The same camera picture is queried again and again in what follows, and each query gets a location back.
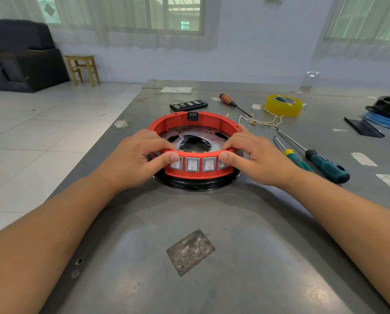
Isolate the blue plastic ring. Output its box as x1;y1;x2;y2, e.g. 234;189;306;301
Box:
363;112;390;133

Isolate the person's left hand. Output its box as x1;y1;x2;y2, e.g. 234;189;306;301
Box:
95;129;181;193

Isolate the wooden handle screwdriver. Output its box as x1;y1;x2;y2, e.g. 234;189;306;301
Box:
219;93;253;118

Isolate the red plastic ring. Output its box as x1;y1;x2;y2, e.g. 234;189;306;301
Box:
148;111;243;180

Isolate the white yellow wires bundle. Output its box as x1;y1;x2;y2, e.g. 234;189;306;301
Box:
225;107;283;128

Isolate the wide sheer curtain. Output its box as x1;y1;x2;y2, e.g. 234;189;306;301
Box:
0;0;220;51

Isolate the white paper sheet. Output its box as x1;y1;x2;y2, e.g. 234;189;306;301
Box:
159;86;194;94

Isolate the black bit set case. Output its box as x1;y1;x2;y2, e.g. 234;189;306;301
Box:
170;99;209;112

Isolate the person's right hand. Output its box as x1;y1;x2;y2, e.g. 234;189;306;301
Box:
218;124;302;190

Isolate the person's right forearm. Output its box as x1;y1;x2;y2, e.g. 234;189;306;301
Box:
285;173;390;314

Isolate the yellow tape roll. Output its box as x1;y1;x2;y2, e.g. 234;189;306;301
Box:
264;94;304;117

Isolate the wooden stool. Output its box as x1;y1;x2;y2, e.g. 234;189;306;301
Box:
64;55;101;87

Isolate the black flat plate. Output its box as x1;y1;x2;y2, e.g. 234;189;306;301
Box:
343;117;385;139

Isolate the wide window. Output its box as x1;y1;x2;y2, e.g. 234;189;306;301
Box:
36;0;205;35

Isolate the dark green black screwdriver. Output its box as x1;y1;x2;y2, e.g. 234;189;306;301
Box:
276;129;351;184

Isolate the clear acrylic stand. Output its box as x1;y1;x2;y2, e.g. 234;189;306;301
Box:
290;72;320;95

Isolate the narrow window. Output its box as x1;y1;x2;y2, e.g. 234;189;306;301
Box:
325;0;390;41

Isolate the black metal round plate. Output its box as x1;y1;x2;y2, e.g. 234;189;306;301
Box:
152;124;243;192

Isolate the narrow sheer curtain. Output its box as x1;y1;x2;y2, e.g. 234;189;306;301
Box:
314;0;390;61

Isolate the black armchair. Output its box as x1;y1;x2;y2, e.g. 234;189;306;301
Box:
0;19;70;94

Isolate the person's left forearm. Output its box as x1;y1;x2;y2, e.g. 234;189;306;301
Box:
0;174;123;314

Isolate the black round housing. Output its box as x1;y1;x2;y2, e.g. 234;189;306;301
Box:
365;96;390;123

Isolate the green yellow handle screwdriver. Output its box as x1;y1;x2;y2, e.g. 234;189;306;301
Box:
273;136;313;173

